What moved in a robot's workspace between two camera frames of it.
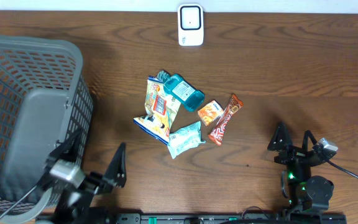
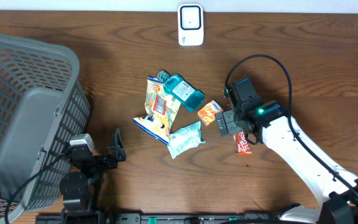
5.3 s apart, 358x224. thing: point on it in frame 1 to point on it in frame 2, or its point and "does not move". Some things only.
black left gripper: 94,185 to 118,150
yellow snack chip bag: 161,111 does not move
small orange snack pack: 211,112 does not move
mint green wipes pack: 184,139 does not move
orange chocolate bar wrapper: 215,135 to 242,147
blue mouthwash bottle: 176,86 does not move
